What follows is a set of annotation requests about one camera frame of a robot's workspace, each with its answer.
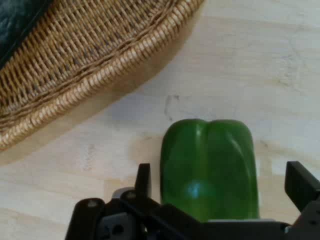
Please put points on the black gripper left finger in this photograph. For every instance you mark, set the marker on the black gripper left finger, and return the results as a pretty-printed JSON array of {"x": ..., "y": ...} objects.
[{"x": 143, "y": 185}]

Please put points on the dark green cucumber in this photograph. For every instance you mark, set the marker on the dark green cucumber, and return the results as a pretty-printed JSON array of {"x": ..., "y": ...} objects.
[{"x": 15, "y": 22}]

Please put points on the green bell pepper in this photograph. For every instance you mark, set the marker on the green bell pepper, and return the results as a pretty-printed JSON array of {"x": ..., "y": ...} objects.
[{"x": 210, "y": 170}]

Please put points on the woven wicker basket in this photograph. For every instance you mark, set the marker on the woven wicker basket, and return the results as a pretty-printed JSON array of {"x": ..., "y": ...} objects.
[{"x": 82, "y": 57}]

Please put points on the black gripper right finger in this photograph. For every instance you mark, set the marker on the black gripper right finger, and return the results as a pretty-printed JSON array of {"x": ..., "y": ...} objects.
[{"x": 303, "y": 190}]

